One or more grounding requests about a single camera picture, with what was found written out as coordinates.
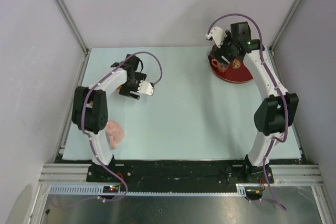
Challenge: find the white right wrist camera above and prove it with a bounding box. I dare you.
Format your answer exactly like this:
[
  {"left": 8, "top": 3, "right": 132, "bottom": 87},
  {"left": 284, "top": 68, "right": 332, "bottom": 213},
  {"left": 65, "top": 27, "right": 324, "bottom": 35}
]
[{"left": 205, "top": 26, "right": 226, "bottom": 48}]

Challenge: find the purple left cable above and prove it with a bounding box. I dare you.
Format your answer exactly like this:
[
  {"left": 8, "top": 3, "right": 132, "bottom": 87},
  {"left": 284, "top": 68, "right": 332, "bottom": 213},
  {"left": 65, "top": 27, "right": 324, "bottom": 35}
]
[{"left": 83, "top": 51, "right": 163, "bottom": 96}]

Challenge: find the purple cable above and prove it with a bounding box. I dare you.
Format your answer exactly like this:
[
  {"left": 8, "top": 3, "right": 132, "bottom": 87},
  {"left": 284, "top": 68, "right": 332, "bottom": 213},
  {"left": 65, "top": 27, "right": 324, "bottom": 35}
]
[
  {"left": 83, "top": 51, "right": 163, "bottom": 96},
  {"left": 207, "top": 13, "right": 266, "bottom": 59}
]

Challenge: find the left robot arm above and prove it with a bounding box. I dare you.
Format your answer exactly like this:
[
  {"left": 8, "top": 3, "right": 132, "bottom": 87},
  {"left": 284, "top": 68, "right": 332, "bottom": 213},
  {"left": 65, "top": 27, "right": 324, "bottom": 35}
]
[{"left": 71, "top": 55, "right": 147, "bottom": 182}]

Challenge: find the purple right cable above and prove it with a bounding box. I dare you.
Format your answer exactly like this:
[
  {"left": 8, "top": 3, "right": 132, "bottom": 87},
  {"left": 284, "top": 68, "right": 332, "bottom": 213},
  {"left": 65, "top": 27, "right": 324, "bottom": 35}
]
[{"left": 207, "top": 13, "right": 266, "bottom": 59}]

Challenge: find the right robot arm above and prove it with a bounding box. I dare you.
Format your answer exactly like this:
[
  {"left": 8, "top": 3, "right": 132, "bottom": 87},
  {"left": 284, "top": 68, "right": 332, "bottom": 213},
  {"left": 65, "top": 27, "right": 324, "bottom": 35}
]
[{"left": 208, "top": 22, "right": 299, "bottom": 183}]

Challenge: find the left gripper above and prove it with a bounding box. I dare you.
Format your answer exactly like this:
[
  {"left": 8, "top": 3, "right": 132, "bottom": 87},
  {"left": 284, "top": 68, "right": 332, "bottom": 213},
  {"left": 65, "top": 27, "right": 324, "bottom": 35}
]
[{"left": 119, "top": 72, "right": 146, "bottom": 100}]

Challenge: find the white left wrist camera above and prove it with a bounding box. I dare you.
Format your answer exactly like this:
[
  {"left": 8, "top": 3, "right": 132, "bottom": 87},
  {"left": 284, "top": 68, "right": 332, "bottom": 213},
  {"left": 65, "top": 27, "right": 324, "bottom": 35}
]
[{"left": 137, "top": 80, "right": 154, "bottom": 96}]

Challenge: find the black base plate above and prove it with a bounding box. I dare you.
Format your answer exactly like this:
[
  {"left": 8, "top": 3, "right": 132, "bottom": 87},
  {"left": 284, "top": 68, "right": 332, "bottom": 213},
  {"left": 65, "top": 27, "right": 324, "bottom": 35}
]
[{"left": 87, "top": 159, "right": 274, "bottom": 184}]

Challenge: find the round red tray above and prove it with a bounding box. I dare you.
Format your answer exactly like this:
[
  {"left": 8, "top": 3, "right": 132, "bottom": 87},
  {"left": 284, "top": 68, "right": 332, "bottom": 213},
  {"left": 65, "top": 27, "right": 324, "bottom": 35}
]
[{"left": 208, "top": 52, "right": 253, "bottom": 84}]

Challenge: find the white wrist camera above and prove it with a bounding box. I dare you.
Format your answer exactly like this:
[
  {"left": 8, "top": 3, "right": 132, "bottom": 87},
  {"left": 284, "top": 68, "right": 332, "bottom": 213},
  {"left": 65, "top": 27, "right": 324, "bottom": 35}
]
[
  {"left": 205, "top": 26, "right": 226, "bottom": 48},
  {"left": 137, "top": 80, "right": 154, "bottom": 96}
]

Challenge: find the grey cable duct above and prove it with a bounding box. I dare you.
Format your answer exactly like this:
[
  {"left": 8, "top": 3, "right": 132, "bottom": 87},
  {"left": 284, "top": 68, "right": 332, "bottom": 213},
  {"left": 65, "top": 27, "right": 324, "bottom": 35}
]
[{"left": 49, "top": 184, "right": 252, "bottom": 197}]

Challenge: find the lilac mug black handle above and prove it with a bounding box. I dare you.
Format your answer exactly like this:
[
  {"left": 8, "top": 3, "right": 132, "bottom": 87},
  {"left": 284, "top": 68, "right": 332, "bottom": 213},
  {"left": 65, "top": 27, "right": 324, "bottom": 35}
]
[{"left": 275, "top": 133, "right": 285, "bottom": 143}]

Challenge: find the large pink mug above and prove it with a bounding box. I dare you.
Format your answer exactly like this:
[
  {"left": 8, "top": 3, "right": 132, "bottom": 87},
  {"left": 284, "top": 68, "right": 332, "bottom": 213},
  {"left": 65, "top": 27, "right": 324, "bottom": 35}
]
[{"left": 105, "top": 121, "right": 124, "bottom": 149}]

